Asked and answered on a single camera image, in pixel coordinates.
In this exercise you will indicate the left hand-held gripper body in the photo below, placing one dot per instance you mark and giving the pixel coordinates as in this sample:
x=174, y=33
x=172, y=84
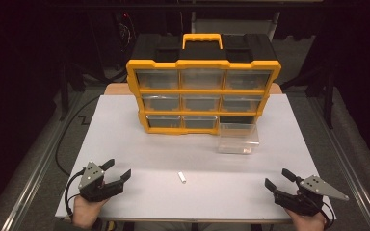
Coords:
x=91, y=184

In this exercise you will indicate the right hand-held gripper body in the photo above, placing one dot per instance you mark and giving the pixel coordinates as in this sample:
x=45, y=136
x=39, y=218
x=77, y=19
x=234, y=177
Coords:
x=305, y=200

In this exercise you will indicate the small white cylinder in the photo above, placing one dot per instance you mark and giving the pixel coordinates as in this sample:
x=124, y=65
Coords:
x=182, y=177

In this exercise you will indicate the clear plastic drawer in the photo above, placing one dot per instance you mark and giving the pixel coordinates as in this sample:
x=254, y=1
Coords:
x=237, y=141

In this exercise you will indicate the person's right hand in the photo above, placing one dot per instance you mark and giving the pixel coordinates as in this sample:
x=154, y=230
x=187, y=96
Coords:
x=310, y=223

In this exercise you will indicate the person's left hand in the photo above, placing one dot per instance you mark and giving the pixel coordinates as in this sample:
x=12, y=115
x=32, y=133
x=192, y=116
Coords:
x=85, y=213

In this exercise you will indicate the grid of clear bins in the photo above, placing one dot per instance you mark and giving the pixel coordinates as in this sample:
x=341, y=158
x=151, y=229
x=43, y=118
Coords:
x=162, y=102

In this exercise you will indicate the dark metal stand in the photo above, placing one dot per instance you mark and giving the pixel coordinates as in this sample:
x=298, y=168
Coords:
x=65, y=93
x=329, y=102

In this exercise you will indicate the yellow black organizer cabinet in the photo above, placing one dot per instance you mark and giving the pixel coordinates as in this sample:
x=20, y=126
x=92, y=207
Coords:
x=202, y=51

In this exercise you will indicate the aluminium floor rail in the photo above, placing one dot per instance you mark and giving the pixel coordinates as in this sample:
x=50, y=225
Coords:
x=350, y=166
x=37, y=170

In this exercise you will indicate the grey metal frame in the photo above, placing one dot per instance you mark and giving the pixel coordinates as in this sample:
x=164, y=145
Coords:
x=234, y=25

